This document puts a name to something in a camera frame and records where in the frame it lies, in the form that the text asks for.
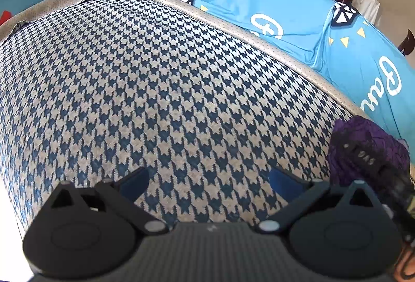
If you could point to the blue printed sofa cover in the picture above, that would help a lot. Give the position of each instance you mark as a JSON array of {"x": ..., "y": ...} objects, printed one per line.
[{"x": 291, "y": 10}]

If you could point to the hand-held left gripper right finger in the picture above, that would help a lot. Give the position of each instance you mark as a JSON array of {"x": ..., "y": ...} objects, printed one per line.
[{"x": 287, "y": 183}]

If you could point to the purple floral shirt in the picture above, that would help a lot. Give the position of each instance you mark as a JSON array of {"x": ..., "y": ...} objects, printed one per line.
[{"x": 385, "y": 142}]

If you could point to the small dark chair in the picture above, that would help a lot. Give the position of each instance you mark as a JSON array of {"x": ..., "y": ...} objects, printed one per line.
[{"x": 408, "y": 44}]

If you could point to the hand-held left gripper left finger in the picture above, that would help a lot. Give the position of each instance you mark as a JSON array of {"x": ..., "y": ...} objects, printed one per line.
[{"x": 136, "y": 180}]

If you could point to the table with white tablecloth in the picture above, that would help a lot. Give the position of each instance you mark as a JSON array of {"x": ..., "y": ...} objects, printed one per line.
[{"x": 366, "y": 6}]

